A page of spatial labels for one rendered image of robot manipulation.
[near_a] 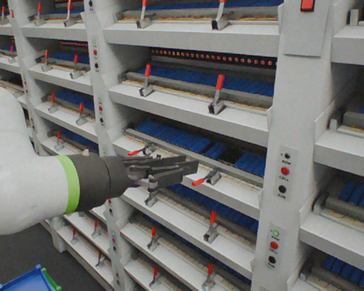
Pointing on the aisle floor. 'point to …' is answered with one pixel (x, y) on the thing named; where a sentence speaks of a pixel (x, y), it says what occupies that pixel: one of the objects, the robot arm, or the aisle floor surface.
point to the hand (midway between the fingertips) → (179, 165)
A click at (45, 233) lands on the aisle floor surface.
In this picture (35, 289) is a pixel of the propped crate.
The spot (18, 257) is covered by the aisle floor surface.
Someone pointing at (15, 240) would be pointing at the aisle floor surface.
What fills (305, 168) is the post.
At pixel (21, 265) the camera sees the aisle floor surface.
